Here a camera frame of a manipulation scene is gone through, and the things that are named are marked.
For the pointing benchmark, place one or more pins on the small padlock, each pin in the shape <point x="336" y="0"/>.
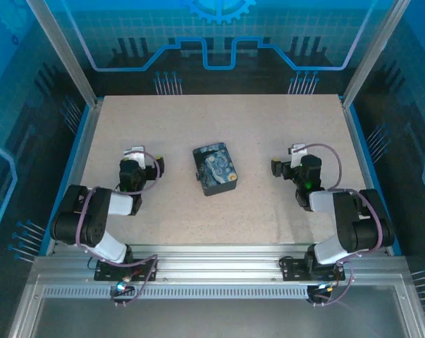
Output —
<point x="197" y="175"/>

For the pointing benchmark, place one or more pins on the starry night printed box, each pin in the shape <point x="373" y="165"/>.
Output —
<point x="215" y="169"/>

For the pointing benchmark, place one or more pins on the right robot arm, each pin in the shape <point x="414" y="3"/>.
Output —
<point x="342" y="218"/>

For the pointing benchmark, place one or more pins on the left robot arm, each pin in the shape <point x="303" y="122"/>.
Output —
<point x="92" y="220"/>

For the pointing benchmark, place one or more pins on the grey metal front tray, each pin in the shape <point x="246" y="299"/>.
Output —
<point x="215" y="318"/>

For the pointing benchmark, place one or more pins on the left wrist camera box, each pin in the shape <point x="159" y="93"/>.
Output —
<point x="134" y="155"/>

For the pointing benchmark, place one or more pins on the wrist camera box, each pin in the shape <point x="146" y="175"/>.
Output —
<point x="298" y="148"/>
<point x="134" y="155"/>

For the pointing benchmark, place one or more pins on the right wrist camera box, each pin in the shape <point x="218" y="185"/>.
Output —
<point x="298" y="148"/>

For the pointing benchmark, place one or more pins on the aluminium side rail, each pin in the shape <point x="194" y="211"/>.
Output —
<point x="365" y="172"/>
<point x="74" y="172"/>

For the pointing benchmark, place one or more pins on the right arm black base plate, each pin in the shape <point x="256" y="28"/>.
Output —
<point x="293" y="269"/>

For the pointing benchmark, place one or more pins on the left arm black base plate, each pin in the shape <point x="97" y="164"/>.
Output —
<point x="106" y="271"/>

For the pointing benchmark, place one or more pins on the aluminium mounting rail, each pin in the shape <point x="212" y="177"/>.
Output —
<point x="215" y="260"/>

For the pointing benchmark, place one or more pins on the aluminium frame post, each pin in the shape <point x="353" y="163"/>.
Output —
<point x="64" y="53"/>
<point x="374" y="53"/>

